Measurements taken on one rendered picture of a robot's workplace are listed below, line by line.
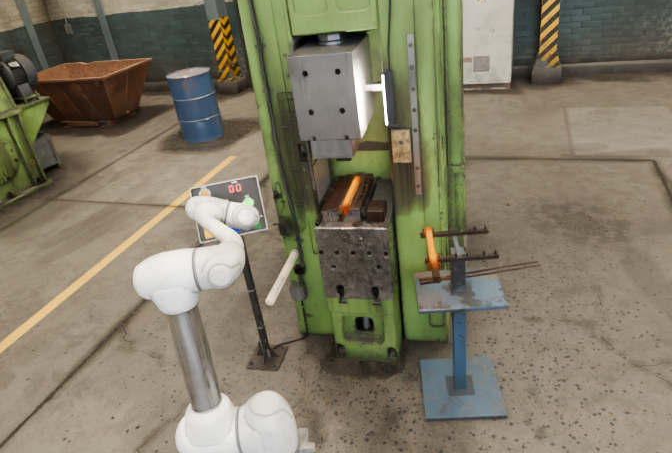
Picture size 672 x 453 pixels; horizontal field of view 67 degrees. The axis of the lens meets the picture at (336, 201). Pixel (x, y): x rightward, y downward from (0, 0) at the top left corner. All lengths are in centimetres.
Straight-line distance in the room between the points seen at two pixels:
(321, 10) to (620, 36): 636
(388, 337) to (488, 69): 538
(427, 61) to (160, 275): 148
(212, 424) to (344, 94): 143
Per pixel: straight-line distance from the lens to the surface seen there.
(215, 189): 261
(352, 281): 275
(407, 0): 236
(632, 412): 304
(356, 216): 259
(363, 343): 303
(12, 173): 683
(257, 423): 183
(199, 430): 186
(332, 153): 246
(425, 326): 313
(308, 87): 238
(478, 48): 767
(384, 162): 296
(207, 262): 154
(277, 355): 323
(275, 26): 251
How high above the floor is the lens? 221
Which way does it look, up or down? 27 degrees down
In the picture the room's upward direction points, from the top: 8 degrees counter-clockwise
